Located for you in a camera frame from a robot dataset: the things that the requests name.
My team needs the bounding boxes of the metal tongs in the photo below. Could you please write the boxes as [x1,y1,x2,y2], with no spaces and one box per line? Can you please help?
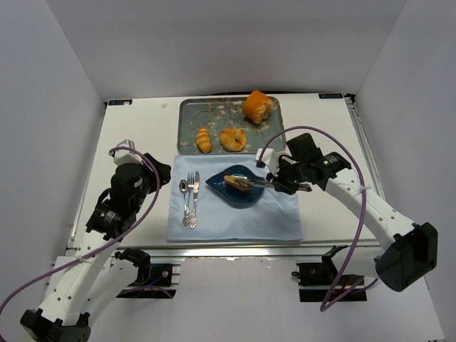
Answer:
[250,179,312,195]

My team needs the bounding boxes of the brown bread slice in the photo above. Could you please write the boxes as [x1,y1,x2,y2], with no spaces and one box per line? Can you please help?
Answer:
[224,175,252,192]

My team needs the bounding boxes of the golden croissant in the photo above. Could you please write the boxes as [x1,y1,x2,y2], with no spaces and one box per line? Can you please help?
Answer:
[219,127,247,152]

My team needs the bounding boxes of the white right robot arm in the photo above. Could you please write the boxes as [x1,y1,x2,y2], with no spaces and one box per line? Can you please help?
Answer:
[256,133,438,292]

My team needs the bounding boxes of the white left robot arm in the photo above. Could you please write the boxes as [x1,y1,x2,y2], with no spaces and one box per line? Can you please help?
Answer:
[21,152,171,341]

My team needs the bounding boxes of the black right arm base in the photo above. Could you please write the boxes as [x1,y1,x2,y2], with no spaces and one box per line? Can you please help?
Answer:
[291,245,367,303]

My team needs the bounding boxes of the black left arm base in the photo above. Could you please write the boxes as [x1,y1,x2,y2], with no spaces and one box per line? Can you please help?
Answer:
[117,263,180,299]

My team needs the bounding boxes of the large torn orange bread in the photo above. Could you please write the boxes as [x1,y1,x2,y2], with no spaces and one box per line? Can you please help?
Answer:
[242,90,274,124]

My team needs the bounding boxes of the silver spoon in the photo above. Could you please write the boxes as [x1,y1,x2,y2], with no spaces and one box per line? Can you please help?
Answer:
[179,180,190,226]

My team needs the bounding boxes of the silver fork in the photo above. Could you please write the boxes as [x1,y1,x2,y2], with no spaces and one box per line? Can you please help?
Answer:
[186,172,195,224]

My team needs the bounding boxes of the dark blue leaf plate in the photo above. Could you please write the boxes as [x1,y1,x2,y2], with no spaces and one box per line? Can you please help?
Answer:
[205,165,264,207]

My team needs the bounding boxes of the light blue cloth napkin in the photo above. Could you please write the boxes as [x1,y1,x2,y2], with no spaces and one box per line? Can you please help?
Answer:
[166,154,303,242]

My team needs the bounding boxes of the silver table knife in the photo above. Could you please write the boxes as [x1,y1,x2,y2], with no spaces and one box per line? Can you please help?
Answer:
[190,171,200,229]

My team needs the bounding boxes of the small striped croissant roll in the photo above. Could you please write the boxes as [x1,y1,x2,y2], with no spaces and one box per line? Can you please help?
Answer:
[195,127,212,153]

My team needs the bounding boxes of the left blue table label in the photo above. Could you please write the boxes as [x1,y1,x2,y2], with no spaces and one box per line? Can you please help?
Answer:
[108,99,133,106]

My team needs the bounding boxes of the blue table label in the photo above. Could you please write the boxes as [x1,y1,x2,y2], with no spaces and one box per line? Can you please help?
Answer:
[318,93,344,100]
[108,99,133,106]

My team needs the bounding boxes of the right blue table label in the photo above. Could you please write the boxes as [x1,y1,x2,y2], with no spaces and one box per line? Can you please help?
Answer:
[318,93,344,100]

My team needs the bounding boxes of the floral metal tray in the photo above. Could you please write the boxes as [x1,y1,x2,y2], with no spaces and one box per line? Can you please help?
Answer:
[177,96,284,155]

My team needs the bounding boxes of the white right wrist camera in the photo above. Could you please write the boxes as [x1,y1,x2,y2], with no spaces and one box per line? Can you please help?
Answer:
[255,148,286,177]

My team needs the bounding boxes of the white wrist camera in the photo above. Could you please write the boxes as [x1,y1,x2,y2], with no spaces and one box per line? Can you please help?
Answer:
[108,139,143,166]
[255,148,286,177]

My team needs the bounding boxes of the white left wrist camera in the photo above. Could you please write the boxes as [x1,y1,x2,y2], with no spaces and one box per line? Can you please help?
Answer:
[108,139,143,166]

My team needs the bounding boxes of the aluminium frame rail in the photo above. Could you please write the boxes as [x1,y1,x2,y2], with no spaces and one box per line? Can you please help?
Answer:
[66,240,382,259]

